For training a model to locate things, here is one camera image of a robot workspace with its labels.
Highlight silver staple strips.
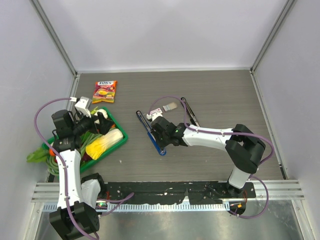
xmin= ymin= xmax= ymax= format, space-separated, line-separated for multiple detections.
xmin=163 ymin=102 xmax=178 ymax=112

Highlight napa cabbage toy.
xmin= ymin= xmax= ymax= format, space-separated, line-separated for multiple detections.
xmin=85 ymin=128 xmax=124 ymax=160

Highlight green leafy vegetable toy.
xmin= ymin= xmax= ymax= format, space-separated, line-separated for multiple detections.
xmin=26 ymin=147 xmax=50 ymax=163

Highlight green plastic tray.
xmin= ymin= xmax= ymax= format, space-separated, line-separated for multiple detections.
xmin=41 ymin=106 xmax=129 ymax=175

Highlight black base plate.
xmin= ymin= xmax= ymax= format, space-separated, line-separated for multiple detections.
xmin=97 ymin=181 xmax=256 ymax=205

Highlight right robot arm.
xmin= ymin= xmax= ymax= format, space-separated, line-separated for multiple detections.
xmin=151 ymin=116 xmax=266 ymax=198

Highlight red white staple box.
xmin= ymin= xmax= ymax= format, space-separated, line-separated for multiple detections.
xmin=150 ymin=108 xmax=163 ymax=115

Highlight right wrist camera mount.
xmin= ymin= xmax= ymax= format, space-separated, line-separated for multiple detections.
xmin=146 ymin=112 xmax=163 ymax=122

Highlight candy snack bag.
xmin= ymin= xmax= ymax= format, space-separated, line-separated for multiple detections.
xmin=92 ymin=81 xmax=118 ymax=104

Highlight black stapler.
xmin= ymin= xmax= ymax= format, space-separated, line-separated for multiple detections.
xmin=180 ymin=97 xmax=200 ymax=127

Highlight orange carrot toy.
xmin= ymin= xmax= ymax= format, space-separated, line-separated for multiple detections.
xmin=49 ymin=148 xmax=56 ymax=157

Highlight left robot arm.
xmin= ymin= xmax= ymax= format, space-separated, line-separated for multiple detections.
xmin=49 ymin=109 xmax=123 ymax=240

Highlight blue stapler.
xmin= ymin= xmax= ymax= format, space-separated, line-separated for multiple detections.
xmin=136 ymin=110 xmax=167 ymax=156

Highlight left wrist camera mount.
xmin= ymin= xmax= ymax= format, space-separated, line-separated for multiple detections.
xmin=70 ymin=96 xmax=92 ymax=118

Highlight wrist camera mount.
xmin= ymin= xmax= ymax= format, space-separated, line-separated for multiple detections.
xmin=70 ymin=96 xmax=92 ymax=118
xmin=146 ymin=112 xmax=163 ymax=122

